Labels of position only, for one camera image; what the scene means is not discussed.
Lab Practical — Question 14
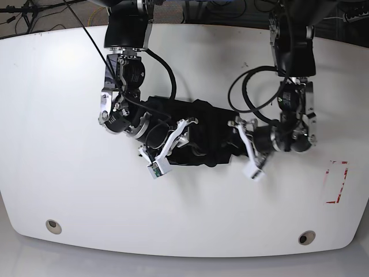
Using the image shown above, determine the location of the left table cable grommet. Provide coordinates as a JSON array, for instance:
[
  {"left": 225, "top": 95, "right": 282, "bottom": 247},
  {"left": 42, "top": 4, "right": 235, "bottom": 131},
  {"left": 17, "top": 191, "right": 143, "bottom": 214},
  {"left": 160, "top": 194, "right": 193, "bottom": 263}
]
[{"left": 46, "top": 219, "right": 62, "bottom": 235}]

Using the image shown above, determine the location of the right table cable grommet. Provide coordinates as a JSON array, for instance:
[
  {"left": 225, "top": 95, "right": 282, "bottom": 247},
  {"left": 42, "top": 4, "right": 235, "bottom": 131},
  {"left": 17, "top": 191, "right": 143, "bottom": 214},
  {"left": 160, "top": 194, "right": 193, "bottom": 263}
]
[{"left": 298, "top": 230, "right": 316, "bottom": 246}]

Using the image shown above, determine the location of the black T-shirt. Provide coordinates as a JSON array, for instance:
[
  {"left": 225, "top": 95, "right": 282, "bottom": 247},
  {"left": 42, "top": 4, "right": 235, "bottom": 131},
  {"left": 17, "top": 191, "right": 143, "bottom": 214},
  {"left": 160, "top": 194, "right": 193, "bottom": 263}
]
[{"left": 139, "top": 96, "right": 247, "bottom": 167}]

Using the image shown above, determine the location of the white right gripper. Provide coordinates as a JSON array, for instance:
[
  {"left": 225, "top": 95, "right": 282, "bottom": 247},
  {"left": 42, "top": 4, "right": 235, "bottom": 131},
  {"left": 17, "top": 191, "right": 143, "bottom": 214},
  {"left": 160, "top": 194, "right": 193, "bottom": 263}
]
[{"left": 138, "top": 118, "right": 198, "bottom": 176}]

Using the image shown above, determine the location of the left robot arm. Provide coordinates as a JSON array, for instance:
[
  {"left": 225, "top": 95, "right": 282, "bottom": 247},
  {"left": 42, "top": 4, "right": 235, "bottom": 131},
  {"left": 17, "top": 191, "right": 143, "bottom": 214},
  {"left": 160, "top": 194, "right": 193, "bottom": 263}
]
[{"left": 229, "top": 1, "right": 338, "bottom": 181}]

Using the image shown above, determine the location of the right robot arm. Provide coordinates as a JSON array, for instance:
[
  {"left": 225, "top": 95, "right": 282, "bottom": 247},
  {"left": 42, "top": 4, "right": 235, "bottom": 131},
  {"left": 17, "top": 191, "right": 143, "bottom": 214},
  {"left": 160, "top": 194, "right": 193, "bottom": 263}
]
[{"left": 95, "top": 1, "right": 198, "bottom": 178}]

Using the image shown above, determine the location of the table cable grommet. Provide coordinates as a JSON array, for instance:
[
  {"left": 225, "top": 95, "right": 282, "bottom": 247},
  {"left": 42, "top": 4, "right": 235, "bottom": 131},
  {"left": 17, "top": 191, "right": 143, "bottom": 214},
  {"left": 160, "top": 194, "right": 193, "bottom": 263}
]
[
  {"left": 46, "top": 219, "right": 62, "bottom": 235},
  {"left": 298, "top": 230, "right": 316, "bottom": 246}
]

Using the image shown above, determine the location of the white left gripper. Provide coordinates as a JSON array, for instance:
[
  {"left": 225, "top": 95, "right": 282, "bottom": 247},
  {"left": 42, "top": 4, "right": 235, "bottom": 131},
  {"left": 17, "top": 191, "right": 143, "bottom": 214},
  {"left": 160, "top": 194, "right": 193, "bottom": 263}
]
[{"left": 228, "top": 116, "right": 270, "bottom": 182}]

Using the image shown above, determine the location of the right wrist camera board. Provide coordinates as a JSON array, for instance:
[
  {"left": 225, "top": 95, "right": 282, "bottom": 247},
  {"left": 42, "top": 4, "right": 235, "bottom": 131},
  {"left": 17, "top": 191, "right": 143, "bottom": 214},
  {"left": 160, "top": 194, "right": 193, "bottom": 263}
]
[{"left": 148, "top": 163, "right": 163, "bottom": 179}]

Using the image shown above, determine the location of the black tripod stand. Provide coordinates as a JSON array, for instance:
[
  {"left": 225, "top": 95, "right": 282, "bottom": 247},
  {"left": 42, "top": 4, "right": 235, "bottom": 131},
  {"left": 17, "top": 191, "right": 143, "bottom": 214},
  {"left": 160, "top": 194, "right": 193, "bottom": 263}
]
[{"left": 0, "top": 0, "right": 87, "bottom": 33}]

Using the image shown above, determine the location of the yellow cable on floor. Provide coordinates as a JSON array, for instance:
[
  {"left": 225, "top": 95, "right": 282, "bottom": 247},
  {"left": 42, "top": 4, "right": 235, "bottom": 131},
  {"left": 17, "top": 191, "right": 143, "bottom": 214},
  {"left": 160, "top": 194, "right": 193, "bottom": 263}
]
[{"left": 88, "top": 4, "right": 107, "bottom": 27}]

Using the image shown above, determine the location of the white power strip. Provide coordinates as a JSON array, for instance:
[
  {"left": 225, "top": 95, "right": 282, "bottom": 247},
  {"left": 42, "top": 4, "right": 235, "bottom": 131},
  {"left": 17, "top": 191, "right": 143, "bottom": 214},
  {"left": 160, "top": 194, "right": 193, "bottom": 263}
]
[{"left": 343, "top": 6, "right": 368, "bottom": 23}]

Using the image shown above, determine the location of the red tape rectangle marking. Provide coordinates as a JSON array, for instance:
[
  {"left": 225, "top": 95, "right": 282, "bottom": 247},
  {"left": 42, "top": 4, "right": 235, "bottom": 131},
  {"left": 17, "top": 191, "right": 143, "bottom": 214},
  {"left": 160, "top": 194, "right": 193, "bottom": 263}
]
[{"left": 323, "top": 160, "right": 349, "bottom": 204}]

